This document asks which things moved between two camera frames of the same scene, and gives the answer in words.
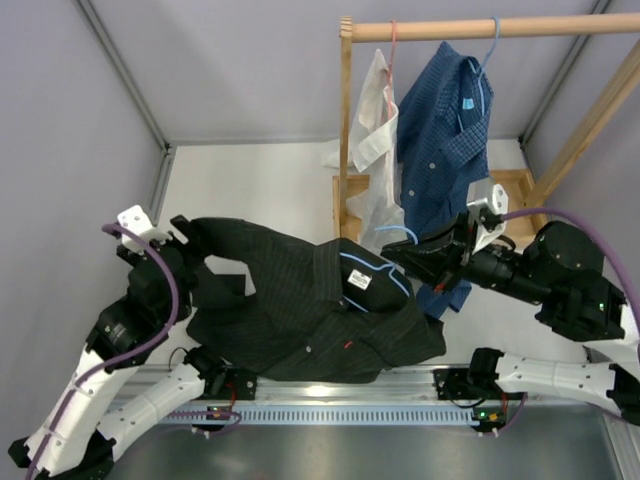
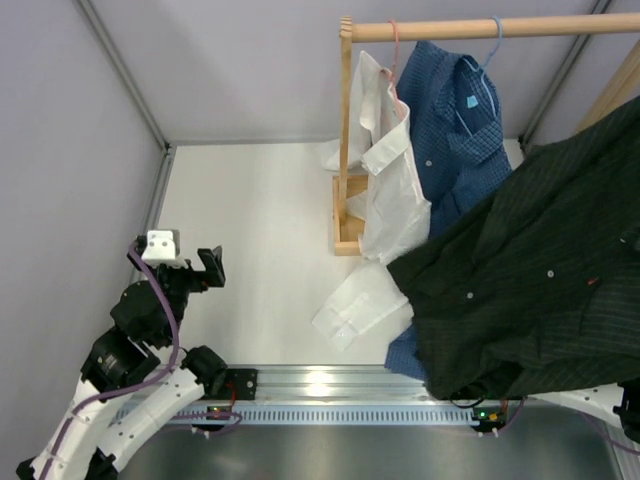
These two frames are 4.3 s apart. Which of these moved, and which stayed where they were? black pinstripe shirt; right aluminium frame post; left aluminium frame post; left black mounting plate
Moved: black pinstripe shirt
Stayed: left aluminium frame post; right aluminium frame post; left black mounting plate
